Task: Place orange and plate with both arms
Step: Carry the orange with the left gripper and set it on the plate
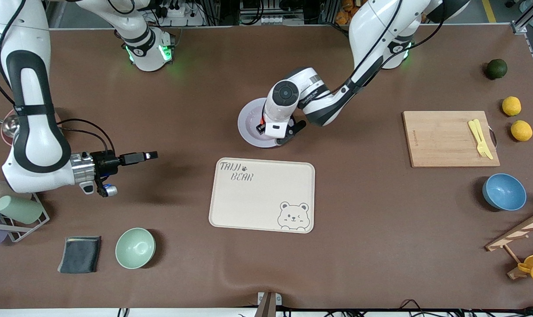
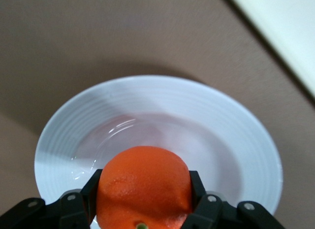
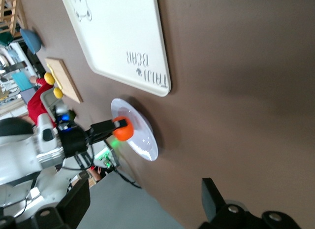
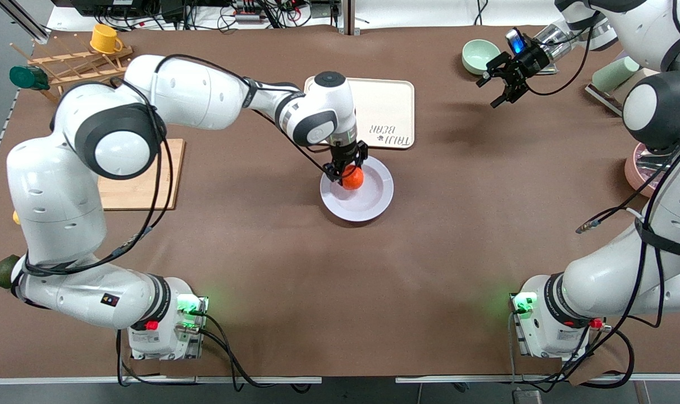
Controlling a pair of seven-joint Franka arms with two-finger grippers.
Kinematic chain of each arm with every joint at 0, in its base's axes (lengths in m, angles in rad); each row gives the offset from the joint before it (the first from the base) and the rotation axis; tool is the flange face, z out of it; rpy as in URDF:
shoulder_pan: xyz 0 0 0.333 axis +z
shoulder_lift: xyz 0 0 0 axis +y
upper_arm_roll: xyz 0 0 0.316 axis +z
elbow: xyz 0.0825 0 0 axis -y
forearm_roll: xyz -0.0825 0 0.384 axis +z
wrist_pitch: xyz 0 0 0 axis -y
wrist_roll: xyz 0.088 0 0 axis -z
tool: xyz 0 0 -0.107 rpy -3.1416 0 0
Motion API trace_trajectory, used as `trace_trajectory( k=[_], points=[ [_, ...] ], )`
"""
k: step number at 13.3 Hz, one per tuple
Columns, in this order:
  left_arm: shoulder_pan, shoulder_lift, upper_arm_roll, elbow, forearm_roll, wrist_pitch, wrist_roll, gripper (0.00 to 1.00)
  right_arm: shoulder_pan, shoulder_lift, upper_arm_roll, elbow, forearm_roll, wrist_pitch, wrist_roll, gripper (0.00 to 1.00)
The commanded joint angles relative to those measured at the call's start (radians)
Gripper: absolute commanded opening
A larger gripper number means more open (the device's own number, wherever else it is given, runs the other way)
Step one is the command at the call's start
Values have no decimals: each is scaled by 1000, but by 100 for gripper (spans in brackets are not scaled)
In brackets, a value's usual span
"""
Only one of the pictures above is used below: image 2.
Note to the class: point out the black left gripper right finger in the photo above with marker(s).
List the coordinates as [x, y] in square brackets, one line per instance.
[211, 211]

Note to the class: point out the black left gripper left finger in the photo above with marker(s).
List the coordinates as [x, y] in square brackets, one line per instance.
[73, 209]

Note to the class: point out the cream tray with bear print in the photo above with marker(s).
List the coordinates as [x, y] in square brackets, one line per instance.
[290, 22]

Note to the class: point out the orange fruit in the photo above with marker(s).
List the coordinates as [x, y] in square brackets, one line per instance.
[145, 187]

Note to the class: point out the pale lilac round plate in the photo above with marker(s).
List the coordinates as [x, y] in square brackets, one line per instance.
[172, 110]

